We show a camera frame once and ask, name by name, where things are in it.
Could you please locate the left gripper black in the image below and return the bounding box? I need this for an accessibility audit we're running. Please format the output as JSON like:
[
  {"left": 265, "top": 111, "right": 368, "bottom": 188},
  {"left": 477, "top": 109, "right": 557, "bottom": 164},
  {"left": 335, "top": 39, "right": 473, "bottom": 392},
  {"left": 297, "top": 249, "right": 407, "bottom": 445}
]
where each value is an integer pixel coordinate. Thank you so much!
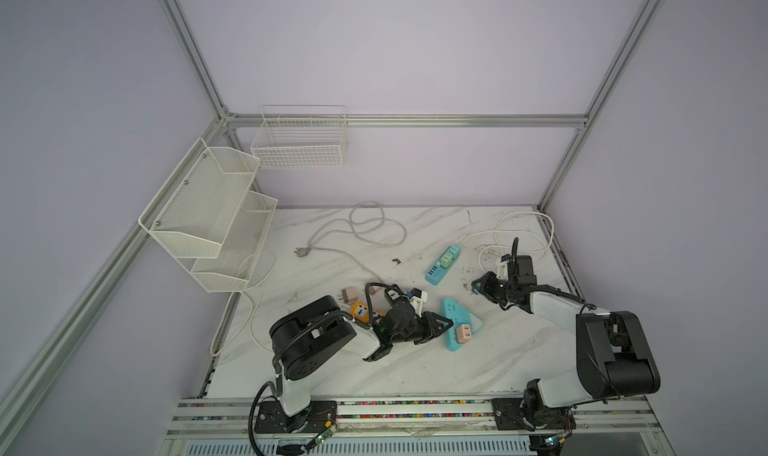
[{"left": 392, "top": 312, "right": 452, "bottom": 347}]

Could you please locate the orange power strip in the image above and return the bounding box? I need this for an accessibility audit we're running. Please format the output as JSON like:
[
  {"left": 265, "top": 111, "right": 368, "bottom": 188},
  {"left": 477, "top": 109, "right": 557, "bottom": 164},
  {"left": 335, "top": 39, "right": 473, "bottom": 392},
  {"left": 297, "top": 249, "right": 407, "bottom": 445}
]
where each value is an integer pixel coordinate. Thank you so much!
[{"left": 349, "top": 301, "right": 385, "bottom": 325}]

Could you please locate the pink adapter black strip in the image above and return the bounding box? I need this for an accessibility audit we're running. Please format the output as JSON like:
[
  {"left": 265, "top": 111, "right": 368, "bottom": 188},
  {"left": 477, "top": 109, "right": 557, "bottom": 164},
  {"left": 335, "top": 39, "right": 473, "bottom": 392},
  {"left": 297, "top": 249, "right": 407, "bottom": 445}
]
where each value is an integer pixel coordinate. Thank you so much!
[
  {"left": 366, "top": 278, "right": 384, "bottom": 295},
  {"left": 341, "top": 287, "right": 360, "bottom": 305}
]

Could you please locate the blue power strip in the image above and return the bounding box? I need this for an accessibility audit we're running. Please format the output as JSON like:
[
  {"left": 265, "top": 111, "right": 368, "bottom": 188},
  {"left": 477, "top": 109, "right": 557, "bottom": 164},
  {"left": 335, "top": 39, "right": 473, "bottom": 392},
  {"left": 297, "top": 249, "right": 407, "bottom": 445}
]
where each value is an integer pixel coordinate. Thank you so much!
[{"left": 425, "top": 258, "right": 458, "bottom": 286}]

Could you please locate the teal power strip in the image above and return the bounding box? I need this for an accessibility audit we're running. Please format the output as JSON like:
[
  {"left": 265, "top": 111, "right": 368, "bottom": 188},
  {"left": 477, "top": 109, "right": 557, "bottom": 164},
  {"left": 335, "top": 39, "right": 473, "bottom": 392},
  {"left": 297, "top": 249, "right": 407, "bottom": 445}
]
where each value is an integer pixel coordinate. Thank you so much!
[{"left": 441, "top": 298, "right": 483, "bottom": 352}]

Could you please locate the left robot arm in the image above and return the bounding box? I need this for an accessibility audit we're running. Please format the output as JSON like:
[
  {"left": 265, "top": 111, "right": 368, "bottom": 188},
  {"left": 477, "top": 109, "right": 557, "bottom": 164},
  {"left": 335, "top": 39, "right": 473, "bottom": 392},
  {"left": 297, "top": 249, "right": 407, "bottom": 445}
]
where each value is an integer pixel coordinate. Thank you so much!
[{"left": 265, "top": 281, "right": 454, "bottom": 421}]

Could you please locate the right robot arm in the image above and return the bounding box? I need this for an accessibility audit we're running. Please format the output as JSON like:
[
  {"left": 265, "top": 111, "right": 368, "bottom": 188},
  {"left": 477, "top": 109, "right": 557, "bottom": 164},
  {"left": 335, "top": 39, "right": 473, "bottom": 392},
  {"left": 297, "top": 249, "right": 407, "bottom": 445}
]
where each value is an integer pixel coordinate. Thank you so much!
[{"left": 471, "top": 241, "right": 661, "bottom": 429}]

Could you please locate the green adapter far strip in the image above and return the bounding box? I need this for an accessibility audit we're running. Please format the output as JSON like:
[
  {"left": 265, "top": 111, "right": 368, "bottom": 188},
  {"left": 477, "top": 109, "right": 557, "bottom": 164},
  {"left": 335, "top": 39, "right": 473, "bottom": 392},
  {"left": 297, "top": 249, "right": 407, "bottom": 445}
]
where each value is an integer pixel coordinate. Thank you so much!
[{"left": 439, "top": 251, "right": 454, "bottom": 269}]

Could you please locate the white mesh two-tier shelf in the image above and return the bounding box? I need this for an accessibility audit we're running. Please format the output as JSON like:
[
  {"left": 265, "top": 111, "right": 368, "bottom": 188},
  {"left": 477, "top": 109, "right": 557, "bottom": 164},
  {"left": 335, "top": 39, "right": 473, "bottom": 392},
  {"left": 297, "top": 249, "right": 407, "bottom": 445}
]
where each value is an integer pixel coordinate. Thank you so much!
[{"left": 138, "top": 139, "right": 277, "bottom": 293}]

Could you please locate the white coiled cable right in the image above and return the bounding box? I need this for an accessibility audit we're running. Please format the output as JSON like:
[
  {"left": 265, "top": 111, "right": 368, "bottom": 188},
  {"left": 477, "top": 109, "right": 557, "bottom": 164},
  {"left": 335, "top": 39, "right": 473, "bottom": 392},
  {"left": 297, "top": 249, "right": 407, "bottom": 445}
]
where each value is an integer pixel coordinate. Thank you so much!
[{"left": 460, "top": 210, "right": 556, "bottom": 274}]

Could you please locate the grey cable with plug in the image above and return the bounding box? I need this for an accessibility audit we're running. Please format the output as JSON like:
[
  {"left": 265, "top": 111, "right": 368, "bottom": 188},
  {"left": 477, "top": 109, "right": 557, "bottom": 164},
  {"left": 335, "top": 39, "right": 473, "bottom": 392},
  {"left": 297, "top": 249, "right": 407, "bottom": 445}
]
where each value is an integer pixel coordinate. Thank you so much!
[{"left": 294, "top": 200, "right": 409, "bottom": 274}]

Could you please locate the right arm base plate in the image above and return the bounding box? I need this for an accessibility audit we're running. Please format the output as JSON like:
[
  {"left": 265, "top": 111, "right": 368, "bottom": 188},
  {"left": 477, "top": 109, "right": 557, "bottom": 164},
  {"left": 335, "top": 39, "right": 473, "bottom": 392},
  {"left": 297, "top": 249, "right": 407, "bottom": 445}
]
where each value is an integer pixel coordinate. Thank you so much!
[{"left": 491, "top": 397, "right": 575, "bottom": 432}]

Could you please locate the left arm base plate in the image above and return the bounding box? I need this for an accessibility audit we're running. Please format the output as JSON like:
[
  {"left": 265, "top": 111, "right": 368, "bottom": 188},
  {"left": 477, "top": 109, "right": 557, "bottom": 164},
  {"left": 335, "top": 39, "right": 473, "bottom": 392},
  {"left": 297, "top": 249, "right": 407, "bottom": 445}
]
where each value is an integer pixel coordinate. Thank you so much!
[{"left": 253, "top": 400, "right": 338, "bottom": 435}]

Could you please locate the white wire basket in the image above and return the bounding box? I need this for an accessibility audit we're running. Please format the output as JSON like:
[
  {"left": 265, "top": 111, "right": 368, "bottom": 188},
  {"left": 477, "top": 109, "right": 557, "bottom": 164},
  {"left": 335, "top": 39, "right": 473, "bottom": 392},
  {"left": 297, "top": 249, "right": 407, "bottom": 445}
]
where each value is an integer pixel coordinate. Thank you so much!
[{"left": 251, "top": 105, "right": 348, "bottom": 170}]

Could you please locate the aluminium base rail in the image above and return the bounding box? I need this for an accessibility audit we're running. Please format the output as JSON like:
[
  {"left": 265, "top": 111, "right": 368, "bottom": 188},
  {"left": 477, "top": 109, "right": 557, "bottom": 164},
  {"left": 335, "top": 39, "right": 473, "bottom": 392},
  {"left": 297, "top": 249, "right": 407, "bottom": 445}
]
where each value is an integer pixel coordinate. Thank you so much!
[{"left": 159, "top": 394, "right": 675, "bottom": 455}]

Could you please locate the aluminium frame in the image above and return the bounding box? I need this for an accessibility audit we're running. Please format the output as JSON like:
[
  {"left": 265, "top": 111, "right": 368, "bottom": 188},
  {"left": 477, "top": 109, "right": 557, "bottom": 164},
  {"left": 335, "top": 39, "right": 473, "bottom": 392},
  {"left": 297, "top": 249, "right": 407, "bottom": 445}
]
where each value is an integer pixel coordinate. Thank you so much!
[{"left": 1, "top": 0, "right": 665, "bottom": 453}]

